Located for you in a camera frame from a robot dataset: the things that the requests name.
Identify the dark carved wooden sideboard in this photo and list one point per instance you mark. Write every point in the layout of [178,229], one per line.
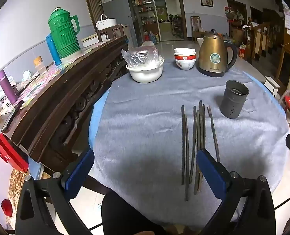
[69,90]

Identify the blue bottle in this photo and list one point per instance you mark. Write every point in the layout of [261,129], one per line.
[53,51]

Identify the small white stool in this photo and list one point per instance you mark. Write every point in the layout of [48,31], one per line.
[272,83]

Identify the green thermos jug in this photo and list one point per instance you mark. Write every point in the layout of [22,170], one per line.
[64,34]

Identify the blue water jug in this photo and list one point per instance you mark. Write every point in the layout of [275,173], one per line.
[152,38]

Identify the shelf of bottles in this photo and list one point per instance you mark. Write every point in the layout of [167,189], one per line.
[145,14]

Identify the blue table cover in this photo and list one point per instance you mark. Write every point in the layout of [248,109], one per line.
[97,117]

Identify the wooden chair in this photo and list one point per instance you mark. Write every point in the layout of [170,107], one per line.
[196,27]

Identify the purple bottle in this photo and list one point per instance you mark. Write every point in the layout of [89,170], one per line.
[6,88]

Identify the person's leg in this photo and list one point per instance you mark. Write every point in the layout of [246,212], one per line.
[127,213]

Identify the grey refrigerator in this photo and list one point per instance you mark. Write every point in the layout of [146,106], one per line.
[118,12]

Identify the grey metal chopstick holder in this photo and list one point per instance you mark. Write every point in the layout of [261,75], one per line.
[233,100]

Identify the red box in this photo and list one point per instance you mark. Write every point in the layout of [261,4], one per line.
[9,151]

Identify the white cabinet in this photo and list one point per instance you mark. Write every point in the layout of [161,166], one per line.
[90,41]

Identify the red round object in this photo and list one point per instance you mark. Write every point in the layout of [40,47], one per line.
[6,207]

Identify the colourful patterned table mat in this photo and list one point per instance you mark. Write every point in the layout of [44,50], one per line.
[44,78]

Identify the pile of dark chopsticks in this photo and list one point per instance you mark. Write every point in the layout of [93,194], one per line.
[199,127]

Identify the gold electric kettle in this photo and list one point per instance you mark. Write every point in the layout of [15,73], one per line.
[213,56]

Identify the grey tablecloth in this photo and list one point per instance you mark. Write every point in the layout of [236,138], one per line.
[147,127]

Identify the white ceramic basin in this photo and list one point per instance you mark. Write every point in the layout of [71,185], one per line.
[145,74]

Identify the wooden stair railing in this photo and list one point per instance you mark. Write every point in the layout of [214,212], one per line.
[264,36]

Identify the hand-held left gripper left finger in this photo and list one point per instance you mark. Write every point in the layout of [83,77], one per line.
[79,170]

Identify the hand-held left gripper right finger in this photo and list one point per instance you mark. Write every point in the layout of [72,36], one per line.
[210,173]

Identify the white bowl with red band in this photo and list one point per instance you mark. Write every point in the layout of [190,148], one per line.
[185,63]
[184,51]

